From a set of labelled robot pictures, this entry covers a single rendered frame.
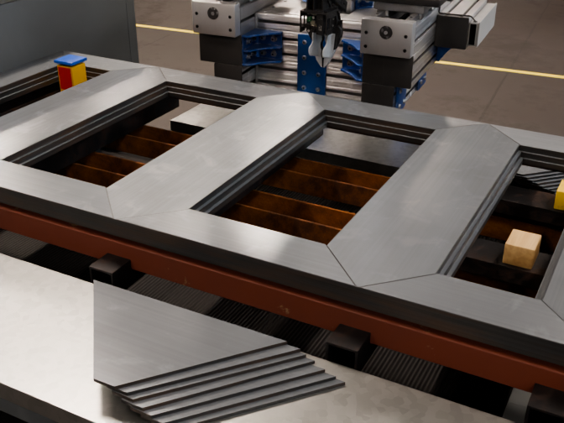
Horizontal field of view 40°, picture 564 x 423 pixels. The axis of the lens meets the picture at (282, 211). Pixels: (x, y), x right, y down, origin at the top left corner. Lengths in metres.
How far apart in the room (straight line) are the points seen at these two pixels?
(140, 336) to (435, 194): 0.59
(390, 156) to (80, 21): 1.03
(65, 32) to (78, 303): 1.23
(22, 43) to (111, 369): 1.34
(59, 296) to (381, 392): 0.56
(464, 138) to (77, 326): 0.89
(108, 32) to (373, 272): 1.57
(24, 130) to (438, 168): 0.88
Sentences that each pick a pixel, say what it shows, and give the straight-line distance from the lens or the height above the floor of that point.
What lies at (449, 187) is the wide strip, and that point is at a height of 0.85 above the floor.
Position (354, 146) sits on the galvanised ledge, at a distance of 2.03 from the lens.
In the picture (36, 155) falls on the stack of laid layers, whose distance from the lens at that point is 1.68.
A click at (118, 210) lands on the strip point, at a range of 1.36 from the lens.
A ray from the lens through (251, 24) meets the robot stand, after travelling 2.26.
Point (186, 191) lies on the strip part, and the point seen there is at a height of 0.85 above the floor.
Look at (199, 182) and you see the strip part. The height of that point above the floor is 0.85.
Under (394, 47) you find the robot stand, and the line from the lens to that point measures 2.01.
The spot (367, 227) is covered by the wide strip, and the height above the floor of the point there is 0.85.
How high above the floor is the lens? 1.47
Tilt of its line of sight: 28 degrees down
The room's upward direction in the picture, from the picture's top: straight up
